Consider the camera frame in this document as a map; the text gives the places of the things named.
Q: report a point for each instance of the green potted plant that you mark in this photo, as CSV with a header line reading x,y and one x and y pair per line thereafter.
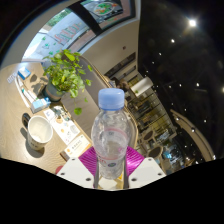
x,y
65,73

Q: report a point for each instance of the person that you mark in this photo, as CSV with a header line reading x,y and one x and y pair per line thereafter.
x,y
119,84

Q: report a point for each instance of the white printed mug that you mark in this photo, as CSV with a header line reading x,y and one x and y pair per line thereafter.
x,y
39,133

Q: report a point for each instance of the light blue tissue pack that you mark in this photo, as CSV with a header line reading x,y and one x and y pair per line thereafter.
x,y
40,105

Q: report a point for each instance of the white printed leaflet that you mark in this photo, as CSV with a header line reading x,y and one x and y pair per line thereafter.
x,y
65,128

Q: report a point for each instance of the white tissue box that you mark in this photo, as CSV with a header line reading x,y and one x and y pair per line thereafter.
x,y
76,146

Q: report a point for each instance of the clear blue-capped water bottle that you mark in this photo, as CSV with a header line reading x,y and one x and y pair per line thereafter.
x,y
111,140

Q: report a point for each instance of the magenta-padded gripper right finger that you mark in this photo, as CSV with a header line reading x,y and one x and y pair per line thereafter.
x,y
136,160

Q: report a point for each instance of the group of dining chairs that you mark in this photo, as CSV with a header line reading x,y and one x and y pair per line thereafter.
x,y
155,151

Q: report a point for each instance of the group of ceiling lights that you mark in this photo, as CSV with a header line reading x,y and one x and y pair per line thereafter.
x,y
192,22

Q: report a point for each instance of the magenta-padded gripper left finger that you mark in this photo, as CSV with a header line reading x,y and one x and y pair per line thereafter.
x,y
87,160

